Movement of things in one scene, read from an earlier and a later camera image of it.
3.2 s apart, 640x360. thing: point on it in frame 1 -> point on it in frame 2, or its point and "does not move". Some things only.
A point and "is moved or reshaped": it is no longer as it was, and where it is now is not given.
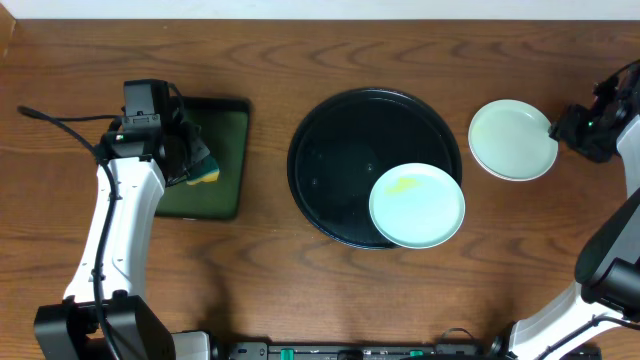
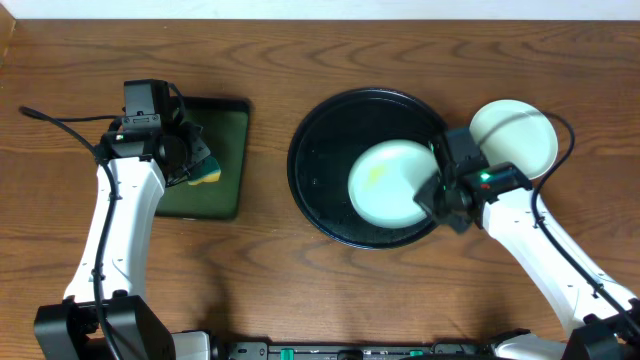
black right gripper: [567, 130] -> [438, 187]
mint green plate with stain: [416, 205] is moved or reshaped
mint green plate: [510, 139] does not move
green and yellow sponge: [204, 170] does not move
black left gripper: [192, 148] does not move
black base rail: [492, 349] does not move
